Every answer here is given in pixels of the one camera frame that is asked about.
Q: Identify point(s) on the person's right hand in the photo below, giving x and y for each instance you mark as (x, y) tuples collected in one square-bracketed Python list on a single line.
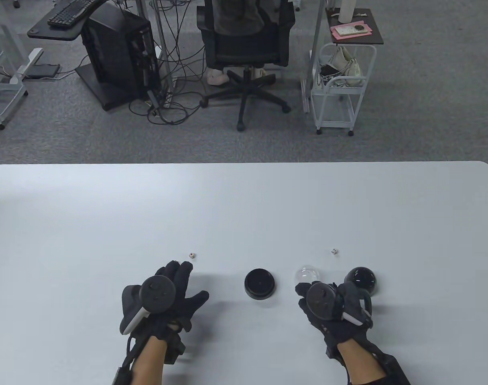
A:
[(340, 335)]

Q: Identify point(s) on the person's left hand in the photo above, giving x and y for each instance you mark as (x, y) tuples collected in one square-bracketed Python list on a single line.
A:
[(184, 288)]

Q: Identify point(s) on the black dice shaker cover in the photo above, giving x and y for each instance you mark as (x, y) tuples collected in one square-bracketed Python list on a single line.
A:
[(360, 278)]

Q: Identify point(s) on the clear dice shaker dome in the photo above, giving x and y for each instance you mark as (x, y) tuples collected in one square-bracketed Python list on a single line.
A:
[(307, 274)]

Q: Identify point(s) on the black dice shaker base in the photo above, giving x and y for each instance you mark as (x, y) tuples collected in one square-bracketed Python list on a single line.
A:
[(260, 282)]

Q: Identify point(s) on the person's right forearm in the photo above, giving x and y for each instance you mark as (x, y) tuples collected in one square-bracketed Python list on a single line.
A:
[(360, 363)]

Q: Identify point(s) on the person's left forearm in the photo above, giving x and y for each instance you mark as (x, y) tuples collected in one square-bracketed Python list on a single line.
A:
[(147, 361)]

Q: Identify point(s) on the black forearm battery pack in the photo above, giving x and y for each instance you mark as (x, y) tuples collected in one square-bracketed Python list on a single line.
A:
[(396, 373)]

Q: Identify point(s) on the black handheld controller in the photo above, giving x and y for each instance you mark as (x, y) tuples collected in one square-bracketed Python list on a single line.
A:
[(322, 300), (159, 293)]

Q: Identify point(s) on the black wrist sensor box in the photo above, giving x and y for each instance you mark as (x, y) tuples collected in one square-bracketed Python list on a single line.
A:
[(123, 376)]

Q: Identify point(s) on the black tower stand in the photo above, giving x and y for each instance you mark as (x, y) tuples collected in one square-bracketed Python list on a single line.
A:
[(95, 86)]

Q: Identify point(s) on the white desk leg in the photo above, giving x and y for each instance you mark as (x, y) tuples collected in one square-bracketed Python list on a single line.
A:
[(317, 32), (163, 52), (29, 60)]

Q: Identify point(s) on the black office chair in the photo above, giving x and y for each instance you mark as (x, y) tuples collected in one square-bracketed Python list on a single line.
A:
[(248, 50)]

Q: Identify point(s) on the black computer tower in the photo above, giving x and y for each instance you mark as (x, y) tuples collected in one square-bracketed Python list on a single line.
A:
[(107, 48)]

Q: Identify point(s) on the black box on floor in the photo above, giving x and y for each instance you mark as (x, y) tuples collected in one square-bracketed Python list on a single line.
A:
[(43, 71)]

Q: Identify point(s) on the beige handbag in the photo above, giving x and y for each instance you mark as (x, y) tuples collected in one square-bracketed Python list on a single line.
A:
[(346, 64)]

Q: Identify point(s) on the black keyboard tray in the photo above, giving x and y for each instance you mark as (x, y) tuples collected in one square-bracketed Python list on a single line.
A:
[(55, 34)]

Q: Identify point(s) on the brown side table top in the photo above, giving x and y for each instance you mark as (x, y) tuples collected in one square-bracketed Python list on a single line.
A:
[(368, 38)]

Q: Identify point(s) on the black keyboard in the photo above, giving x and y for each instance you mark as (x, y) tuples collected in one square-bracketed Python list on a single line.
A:
[(67, 14)]

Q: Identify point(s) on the pink folder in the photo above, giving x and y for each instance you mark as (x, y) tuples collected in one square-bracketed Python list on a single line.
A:
[(354, 34)]

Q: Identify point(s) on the beige notebook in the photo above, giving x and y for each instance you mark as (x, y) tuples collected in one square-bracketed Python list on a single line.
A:
[(346, 30)]

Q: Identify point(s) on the white bottle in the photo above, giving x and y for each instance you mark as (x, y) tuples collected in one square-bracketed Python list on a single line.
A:
[(347, 10)]

